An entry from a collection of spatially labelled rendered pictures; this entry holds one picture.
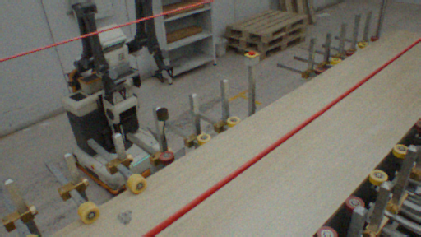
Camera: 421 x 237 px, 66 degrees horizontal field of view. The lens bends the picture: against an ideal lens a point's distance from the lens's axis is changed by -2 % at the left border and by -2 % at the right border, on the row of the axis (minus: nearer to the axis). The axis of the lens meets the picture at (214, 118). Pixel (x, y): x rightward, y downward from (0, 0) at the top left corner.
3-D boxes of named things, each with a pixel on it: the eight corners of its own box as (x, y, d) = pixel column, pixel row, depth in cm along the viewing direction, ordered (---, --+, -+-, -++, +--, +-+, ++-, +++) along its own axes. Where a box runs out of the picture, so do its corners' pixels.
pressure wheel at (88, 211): (80, 202, 142) (96, 200, 148) (75, 217, 143) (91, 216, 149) (85, 209, 138) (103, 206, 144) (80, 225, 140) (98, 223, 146)
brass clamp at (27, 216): (4, 225, 142) (-1, 217, 140) (34, 209, 150) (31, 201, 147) (8, 234, 138) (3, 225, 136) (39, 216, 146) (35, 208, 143)
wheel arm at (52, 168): (44, 165, 175) (42, 160, 173) (51, 163, 177) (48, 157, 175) (85, 216, 143) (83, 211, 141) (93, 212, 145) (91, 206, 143)
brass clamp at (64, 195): (59, 196, 156) (56, 188, 154) (85, 182, 164) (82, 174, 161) (64, 202, 152) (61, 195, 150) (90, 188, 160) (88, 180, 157)
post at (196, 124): (196, 159, 216) (188, 94, 190) (200, 156, 218) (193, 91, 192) (199, 161, 214) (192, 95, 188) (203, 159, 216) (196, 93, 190)
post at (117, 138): (130, 203, 189) (111, 133, 163) (135, 200, 191) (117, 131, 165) (133, 206, 186) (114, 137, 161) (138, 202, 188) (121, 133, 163)
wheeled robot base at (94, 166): (75, 168, 313) (67, 147, 300) (129, 137, 353) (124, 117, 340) (117, 200, 275) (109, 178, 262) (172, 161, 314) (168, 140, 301)
